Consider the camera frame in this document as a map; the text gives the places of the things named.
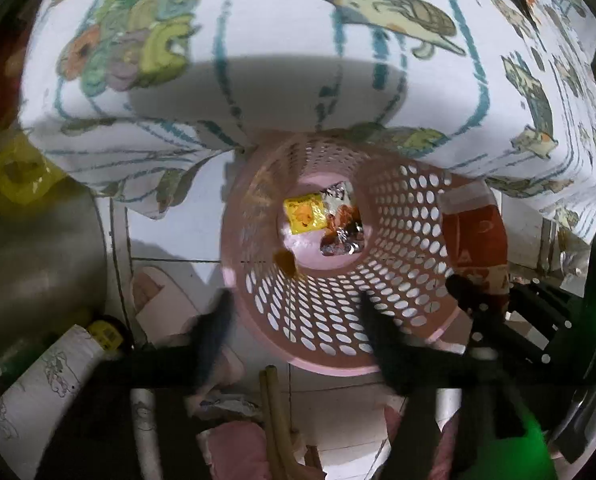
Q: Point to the red printed bag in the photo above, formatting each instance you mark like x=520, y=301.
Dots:
x=476, y=240

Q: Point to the pink slipper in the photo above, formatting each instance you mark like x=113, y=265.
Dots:
x=162, y=308

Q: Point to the yellow snack wrapper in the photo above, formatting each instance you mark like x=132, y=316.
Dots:
x=306, y=213

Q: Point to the yellow plastic bag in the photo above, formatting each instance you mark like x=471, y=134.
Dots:
x=25, y=174

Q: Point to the white cat-print tablecloth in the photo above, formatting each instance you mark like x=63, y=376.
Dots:
x=127, y=95

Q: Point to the white printed roll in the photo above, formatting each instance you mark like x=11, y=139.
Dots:
x=32, y=407

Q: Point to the wooden stick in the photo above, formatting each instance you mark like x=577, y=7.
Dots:
x=281, y=456

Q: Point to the pink perforated trash basket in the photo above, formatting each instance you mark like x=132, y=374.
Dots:
x=312, y=321

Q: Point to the orange peel piece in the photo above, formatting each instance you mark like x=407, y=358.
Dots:
x=286, y=262

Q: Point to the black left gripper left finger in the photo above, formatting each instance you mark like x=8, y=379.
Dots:
x=209, y=362

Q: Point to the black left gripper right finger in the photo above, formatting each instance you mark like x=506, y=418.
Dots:
x=406, y=369

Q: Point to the silver foil snack wrapper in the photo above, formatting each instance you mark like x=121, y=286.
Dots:
x=344, y=233

